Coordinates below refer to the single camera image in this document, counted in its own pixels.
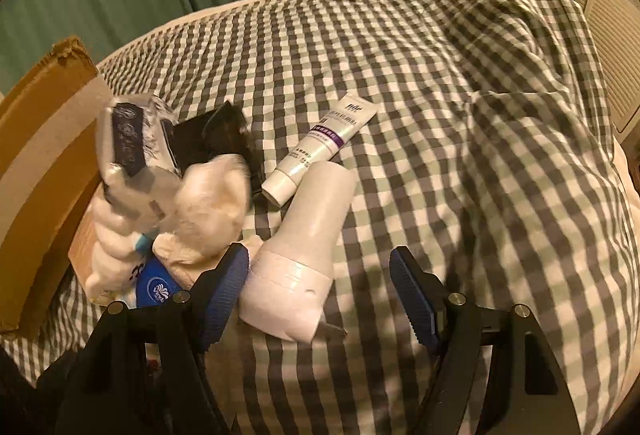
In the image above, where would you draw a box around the white plush toy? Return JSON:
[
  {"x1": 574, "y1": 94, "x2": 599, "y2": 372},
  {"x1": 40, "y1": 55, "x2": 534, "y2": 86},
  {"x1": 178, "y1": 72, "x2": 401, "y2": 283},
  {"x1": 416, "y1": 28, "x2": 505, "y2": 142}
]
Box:
[{"x1": 84, "y1": 154, "x2": 250, "y2": 305}]

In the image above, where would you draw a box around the white hair dryer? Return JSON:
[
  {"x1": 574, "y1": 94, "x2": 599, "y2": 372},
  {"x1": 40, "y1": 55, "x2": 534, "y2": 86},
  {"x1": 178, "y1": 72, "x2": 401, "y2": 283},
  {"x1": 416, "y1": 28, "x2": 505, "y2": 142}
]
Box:
[{"x1": 239, "y1": 162, "x2": 357, "y2": 344}]

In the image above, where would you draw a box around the white cream tube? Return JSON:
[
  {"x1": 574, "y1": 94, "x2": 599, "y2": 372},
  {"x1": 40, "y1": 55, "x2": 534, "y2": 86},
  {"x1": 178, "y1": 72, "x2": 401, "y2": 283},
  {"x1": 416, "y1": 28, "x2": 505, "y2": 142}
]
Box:
[{"x1": 262, "y1": 94, "x2": 378, "y2": 207}]

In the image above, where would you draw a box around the black furry object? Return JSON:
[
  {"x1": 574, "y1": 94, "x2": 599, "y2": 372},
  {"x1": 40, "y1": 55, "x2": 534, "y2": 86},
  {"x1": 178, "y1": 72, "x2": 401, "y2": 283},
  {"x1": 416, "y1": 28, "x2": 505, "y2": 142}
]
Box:
[{"x1": 170, "y1": 101, "x2": 265, "y2": 195}]

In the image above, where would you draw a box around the blue white tissue pack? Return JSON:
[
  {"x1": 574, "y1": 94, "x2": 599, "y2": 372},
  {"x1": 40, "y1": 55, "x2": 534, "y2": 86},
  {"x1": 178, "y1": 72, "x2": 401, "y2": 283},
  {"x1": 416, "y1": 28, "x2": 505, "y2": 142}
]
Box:
[{"x1": 131, "y1": 254, "x2": 182, "y2": 308}]

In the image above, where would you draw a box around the green checkered bed cover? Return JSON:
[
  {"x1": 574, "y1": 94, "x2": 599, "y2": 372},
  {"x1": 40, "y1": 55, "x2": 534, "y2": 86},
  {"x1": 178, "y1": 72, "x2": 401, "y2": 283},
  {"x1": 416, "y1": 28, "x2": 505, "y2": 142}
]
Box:
[{"x1": 0, "y1": 0, "x2": 640, "y2": 435}]

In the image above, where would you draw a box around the brown cardboard box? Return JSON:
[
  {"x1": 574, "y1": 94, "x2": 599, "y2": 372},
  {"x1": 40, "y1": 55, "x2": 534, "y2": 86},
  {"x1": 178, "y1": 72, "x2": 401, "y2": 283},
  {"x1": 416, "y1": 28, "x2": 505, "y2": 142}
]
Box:
[{"x1": 1, "y1": 36, "x2": 112, "y2": 340}]

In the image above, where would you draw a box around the white louvered wardrobe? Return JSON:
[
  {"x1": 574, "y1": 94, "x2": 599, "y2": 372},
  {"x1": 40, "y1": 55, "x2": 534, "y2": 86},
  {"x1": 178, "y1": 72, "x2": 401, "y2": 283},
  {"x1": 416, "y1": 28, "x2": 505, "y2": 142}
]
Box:
[{"x1": 577, "y1": 0, "x2": 639, "y2": 137}]

